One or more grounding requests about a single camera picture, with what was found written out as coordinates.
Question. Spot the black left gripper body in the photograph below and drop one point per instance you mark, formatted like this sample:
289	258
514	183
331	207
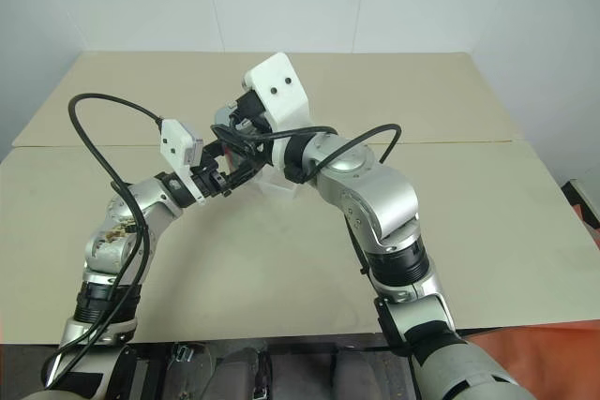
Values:
213	181

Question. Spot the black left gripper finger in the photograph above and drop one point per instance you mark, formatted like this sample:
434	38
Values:
216	148
246	171

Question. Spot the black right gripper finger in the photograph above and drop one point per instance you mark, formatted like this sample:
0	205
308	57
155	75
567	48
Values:
224	132
260	152

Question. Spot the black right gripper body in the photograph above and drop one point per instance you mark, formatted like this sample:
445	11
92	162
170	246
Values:
250	112

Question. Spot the silver jar lid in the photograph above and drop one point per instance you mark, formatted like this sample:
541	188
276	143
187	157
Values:
223	115

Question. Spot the clear glass jar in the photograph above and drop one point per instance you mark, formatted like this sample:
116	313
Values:
236	154

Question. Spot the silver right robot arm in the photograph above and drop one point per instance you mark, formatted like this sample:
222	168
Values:
375	194

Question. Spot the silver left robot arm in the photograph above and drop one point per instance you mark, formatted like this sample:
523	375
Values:
145	196

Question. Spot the clear plastic box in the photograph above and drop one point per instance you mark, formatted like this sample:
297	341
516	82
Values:
277	187

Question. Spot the small metal buckle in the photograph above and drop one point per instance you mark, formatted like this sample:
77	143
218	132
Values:
180	352

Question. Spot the red and black object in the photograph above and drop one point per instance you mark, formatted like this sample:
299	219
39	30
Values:
583	205

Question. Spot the orange cloth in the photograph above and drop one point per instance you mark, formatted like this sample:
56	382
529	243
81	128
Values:
529	353

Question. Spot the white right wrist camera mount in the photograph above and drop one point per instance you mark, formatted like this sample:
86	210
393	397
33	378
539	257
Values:
281	86

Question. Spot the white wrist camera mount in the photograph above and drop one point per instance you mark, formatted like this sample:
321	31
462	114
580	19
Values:
175	142
281	86

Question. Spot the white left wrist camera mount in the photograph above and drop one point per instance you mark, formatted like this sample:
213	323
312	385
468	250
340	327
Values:
175	142

